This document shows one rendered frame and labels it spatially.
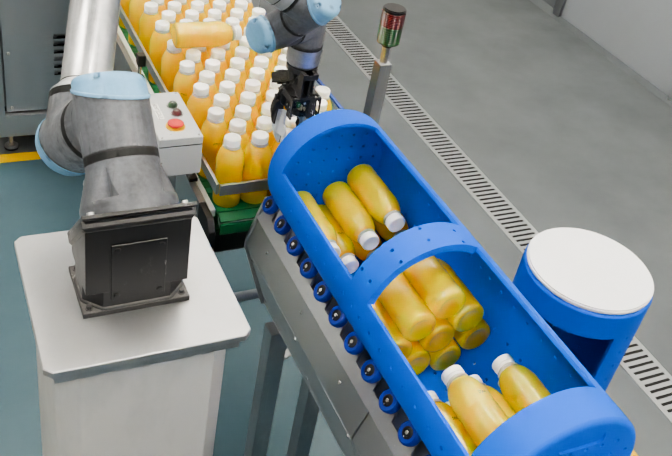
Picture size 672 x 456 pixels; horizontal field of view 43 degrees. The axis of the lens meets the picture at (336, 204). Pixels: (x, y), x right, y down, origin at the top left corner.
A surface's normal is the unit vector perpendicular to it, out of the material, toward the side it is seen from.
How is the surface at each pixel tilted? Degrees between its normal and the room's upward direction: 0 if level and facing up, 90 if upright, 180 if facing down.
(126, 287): 90
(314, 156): 90
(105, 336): 0
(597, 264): 0
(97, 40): 42
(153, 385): 90
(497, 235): 0
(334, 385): 71
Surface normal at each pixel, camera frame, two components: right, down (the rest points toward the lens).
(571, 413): 0.07, -0.78
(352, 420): -0.79, -0.15
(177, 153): 0.41, 0.59
